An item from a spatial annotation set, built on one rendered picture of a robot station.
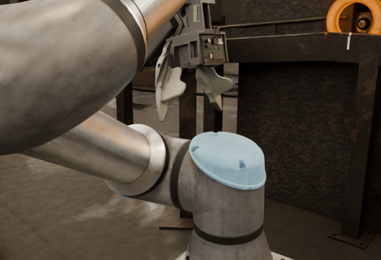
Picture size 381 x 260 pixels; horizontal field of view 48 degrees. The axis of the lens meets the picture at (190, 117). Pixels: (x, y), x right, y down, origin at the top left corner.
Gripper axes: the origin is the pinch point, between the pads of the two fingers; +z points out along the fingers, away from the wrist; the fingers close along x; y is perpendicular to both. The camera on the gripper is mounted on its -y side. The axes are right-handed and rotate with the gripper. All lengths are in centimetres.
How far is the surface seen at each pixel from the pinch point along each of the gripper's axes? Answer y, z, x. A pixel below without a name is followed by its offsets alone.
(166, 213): -72, 42, 54
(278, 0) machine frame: -33, -34, 89
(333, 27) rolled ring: -11, -20, 84
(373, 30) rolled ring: 2, -16, 85
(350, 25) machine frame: -8, -20, 92
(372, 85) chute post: 0, 1, 83
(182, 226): -61, 45, 51
